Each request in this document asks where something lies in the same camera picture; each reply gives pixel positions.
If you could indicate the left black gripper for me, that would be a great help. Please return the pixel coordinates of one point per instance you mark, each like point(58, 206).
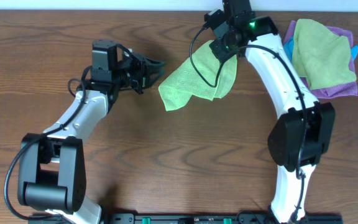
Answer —
point(140, 74)

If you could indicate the bright green cloth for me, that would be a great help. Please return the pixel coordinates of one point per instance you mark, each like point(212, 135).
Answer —
point(198, 76)

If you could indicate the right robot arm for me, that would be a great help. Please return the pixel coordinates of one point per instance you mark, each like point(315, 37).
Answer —
point(302, 132)

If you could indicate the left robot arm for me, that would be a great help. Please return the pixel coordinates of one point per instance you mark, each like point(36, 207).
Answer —
point(52, 174)

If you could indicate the blue cloth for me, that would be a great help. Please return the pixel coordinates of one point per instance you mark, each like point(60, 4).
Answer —
point(289, 46)

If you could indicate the olive green cloth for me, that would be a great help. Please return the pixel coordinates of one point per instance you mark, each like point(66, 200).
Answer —
point(320, 56)

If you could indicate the purple cloth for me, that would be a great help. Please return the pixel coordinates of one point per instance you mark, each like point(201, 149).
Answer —
point(347, 89)

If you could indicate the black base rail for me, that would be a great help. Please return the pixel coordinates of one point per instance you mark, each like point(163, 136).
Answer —
point(242, 218)

